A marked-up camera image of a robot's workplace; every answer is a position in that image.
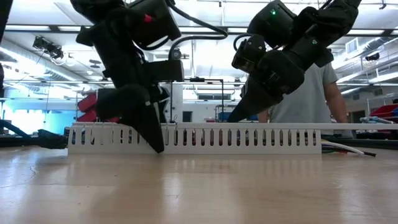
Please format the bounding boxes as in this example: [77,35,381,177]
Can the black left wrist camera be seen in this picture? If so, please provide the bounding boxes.
[146,59,186,83]

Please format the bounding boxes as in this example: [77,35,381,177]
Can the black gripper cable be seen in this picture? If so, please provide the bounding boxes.
[167,0,229,60]

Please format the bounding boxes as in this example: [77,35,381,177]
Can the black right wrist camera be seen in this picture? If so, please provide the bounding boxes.
[231,34,267,75]

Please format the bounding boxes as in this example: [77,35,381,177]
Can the black aluminium table frame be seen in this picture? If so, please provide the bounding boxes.
[0,135,398,150]

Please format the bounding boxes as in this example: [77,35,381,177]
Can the white slotted cable duct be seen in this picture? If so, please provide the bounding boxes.
[67,122,323,156]

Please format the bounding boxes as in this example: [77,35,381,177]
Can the red storage bins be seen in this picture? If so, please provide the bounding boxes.
[76,93,98,123]

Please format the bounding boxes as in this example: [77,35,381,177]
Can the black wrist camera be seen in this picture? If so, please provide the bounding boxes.
[146,59,186,83]
[231,34,267,75]

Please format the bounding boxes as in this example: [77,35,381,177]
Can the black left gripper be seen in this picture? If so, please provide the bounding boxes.
[76,0,182,154]

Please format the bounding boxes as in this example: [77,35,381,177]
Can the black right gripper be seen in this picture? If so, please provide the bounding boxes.
[226,0,335,123]

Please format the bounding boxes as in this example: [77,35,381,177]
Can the multicolour wire harness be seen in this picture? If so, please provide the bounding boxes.
[37,128,377,157]

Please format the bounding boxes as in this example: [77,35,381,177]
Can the white air vent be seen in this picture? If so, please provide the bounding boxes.
[345,37,361,56]

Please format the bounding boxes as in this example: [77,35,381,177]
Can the white square column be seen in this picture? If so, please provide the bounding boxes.
[169,83,184,123]

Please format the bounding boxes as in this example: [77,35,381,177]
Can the long ceiling light bar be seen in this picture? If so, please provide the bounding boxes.
[0,24,398,35]

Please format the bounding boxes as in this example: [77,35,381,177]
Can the person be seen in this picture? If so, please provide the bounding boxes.
[244,62,355,139]

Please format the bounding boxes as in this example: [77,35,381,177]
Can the thin black metal frame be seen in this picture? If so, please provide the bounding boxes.
[169,77,225,124]

